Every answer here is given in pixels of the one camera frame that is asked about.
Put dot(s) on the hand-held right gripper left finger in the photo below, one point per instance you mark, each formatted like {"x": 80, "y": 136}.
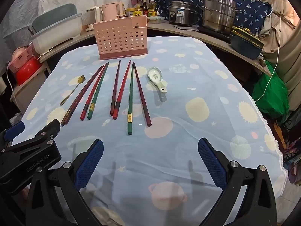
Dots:
{"x": 90, "y": 164}

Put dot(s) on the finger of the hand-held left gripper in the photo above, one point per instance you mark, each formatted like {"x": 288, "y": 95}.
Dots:
{"x": 14, "y": 129}
{"x": 47, "y": 128}

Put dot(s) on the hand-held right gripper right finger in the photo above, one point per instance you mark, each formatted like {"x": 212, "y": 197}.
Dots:
{"x": 211, "y": 164}

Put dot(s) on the gold flower spoon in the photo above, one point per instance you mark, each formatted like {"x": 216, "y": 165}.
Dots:
{"x": 81, "y": 79}

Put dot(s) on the green chopstick gold band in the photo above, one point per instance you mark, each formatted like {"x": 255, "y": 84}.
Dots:
{"x": 130, "y": 98}
{"x": 96, "y": 98}

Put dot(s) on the maroon chopstick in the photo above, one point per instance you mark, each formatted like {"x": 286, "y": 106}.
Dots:
{"x": 141, "y": 94}

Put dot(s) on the white ceramic soup spoon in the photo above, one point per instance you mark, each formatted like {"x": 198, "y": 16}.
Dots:
{"x": 154, "y": 74}

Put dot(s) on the pink perforated utensil holder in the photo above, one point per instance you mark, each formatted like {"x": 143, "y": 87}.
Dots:
{"x": 120, "y": 37}

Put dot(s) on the wooden side cabinet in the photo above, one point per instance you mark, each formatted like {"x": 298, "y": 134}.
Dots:
{"x": 25, "y": 91}

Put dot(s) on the red plastic basin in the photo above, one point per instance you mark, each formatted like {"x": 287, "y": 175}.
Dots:
{"x": 27, "y": 71}

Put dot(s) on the blue printed tablecloth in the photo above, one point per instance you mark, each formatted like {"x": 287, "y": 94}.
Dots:
{"x": 178, "y": 113}

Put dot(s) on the pink round plate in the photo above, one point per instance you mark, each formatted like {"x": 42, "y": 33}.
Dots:
{"x": 18, "y": 54}

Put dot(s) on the pink plastic basket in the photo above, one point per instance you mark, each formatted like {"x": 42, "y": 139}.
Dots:
{"x": 29, "y": 54}

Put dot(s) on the dark red chopstick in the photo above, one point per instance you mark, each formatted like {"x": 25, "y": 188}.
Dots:
{"x": 115, "y": 89}

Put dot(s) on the colourful cloth pile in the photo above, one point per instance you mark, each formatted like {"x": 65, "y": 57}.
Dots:
{"x": 290, "y": 146}

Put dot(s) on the white plastic dish tub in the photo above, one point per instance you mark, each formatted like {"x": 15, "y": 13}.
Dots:
{"x": 58, "y": 35}

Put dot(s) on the green plastic bag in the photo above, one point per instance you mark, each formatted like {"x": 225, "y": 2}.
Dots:
{"x": 270, "y": 91}

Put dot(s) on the grey-blue tub lid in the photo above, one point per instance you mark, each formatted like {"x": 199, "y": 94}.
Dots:
{"x": 54, "y": 14}

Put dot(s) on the curved wooden shelf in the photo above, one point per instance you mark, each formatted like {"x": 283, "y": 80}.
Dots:
{"x": 211, "y": 38}

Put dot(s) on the black induction cooker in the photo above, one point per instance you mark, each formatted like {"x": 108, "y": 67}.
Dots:
{"x": 211, "y": 33}

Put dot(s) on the pink electric kettle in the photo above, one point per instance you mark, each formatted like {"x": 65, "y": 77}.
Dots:
{"x": 110, "y": 10}

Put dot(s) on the beige curtain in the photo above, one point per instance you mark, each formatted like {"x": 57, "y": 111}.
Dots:
{"x": 287, "y": 51}

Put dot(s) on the yellow labelled jar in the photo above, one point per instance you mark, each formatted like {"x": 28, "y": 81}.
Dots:
{"x": 132, "y": 12}

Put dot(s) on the steel steamer pot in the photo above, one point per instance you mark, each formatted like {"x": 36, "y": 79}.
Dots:
{"x": 218, "y": 14}

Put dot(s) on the clear food container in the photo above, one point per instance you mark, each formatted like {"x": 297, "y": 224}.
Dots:
{"x": 155, "y": 19}

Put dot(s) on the dark sauce bottle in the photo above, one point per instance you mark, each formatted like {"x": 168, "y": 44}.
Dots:
{"x": 145, "y": 9}

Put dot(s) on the steel rice cooker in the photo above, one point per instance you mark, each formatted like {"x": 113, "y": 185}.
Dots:
{"x": 181, "y": 13}

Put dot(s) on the yellow cooking oil bottle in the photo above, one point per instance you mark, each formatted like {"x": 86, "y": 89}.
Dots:
{"x": 153, "y": 8}

